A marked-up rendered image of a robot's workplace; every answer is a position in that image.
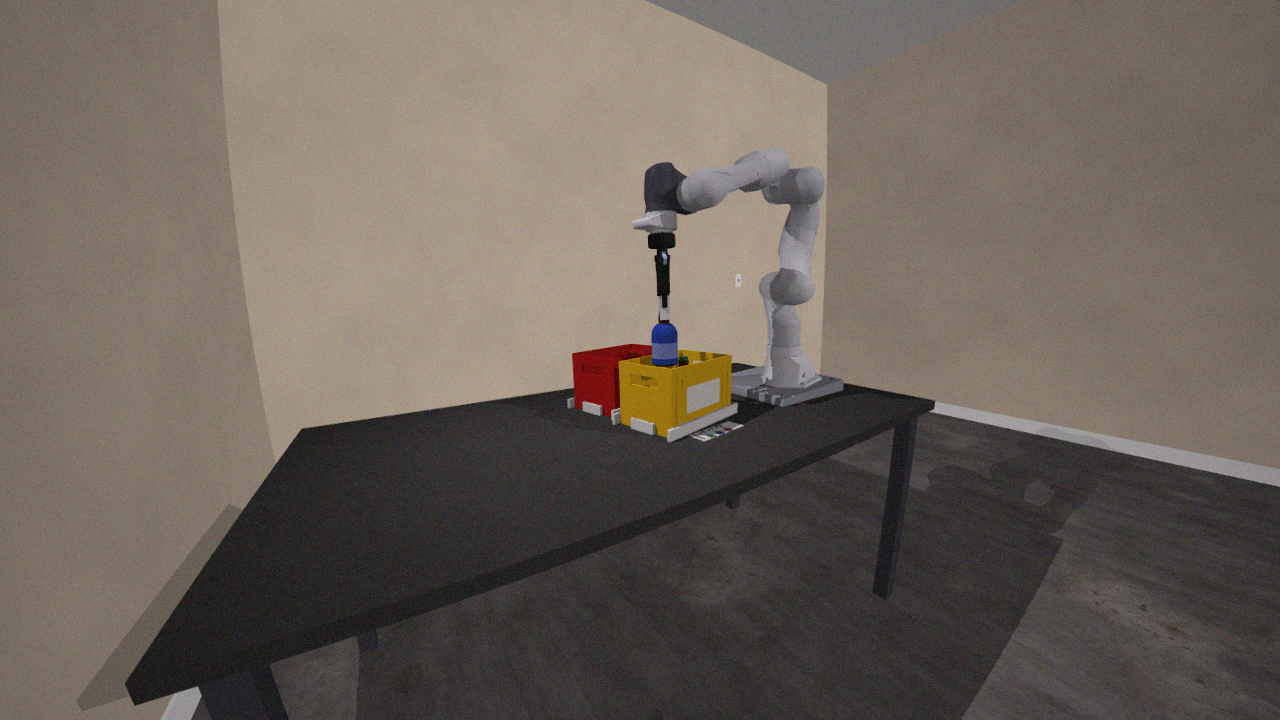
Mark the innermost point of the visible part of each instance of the blue bottle with light blue label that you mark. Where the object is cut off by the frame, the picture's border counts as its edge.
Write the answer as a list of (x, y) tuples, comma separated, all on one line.
[(664, 344)]

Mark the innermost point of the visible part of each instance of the white paper strip with colored marks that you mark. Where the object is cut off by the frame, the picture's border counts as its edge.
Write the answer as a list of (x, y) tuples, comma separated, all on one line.
[(715, 431)]

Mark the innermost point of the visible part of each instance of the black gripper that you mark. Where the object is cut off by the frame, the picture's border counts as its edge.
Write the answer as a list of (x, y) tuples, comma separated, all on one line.
[(662, 242)]

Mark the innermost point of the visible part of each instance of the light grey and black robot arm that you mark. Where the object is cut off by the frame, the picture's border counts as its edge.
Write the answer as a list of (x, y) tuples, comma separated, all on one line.
[(666, 194)]

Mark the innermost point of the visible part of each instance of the red crate with dividers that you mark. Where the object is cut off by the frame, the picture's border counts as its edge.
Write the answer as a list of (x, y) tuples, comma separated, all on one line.
[(596, 375)]

